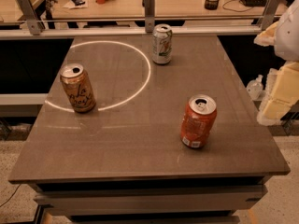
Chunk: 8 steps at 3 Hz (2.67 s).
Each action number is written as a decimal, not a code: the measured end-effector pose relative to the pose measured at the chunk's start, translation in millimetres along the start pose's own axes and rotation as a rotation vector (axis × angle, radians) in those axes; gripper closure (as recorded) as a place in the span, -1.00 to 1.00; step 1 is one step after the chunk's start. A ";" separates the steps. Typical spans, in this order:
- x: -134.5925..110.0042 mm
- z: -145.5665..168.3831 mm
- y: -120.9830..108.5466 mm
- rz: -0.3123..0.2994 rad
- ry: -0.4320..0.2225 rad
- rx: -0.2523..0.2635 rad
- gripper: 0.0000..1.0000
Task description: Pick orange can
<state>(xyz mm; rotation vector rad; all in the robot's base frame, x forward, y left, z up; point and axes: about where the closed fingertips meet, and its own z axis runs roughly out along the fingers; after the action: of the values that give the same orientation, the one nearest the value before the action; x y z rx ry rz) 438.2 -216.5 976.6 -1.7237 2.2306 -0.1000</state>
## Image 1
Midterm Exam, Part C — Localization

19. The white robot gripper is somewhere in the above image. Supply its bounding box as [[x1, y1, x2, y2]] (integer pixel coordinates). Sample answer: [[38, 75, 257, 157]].
[[254, 0, 299, 126]]

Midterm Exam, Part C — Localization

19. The tan LaCroix can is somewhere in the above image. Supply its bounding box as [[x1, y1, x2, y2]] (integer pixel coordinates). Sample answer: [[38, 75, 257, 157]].
[[60, 63, 96, 113]]

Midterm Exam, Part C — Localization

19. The orange soda can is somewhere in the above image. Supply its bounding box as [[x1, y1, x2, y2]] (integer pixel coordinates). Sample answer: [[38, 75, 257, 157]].
[[180, 94, 217, 148]]

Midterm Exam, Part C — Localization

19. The white green soda can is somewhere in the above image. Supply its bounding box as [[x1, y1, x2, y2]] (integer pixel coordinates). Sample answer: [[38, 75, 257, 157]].
[[152, 24, 172, 64]]

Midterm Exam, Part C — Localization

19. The clear sanitizer bottle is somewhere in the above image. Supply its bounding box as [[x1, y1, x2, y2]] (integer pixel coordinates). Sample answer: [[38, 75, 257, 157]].
[[246, 75, 263, 100]]

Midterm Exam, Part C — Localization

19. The black mesh cup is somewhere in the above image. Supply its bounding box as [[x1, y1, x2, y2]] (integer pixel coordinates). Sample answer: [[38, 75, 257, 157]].
[[205, 0, 220, 10]]

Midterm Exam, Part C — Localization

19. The grey table drawer base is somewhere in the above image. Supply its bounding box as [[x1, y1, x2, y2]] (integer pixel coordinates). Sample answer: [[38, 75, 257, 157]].
[[35, 178, 267, 222]]

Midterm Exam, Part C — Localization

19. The right metal bracket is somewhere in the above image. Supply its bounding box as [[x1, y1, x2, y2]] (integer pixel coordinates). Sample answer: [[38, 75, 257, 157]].
[[257, 0, 280, 31]]

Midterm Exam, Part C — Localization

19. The metal bracket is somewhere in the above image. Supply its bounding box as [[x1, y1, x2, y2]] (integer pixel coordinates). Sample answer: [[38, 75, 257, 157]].
[[17, 0, 44, 35], [257, 0, 280, 31], [143, 0, 155, 33]]

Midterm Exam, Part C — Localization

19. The black cable on desk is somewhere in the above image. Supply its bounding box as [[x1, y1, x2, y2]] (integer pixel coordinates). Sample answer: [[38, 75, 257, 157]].
[[221, 0, 255, 13]]

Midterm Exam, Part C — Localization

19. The middle metal bracket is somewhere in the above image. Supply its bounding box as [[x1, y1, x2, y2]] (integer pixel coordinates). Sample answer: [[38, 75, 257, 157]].
[[143, 0, 155, 33]]

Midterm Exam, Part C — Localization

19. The left metal bracket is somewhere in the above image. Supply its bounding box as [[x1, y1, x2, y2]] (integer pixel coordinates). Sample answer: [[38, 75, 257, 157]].
[[17, 0, 44, 35]]

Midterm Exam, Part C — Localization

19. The black floor cable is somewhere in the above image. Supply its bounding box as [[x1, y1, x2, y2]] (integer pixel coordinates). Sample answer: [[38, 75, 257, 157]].
[[0, 184, 22, 209]]

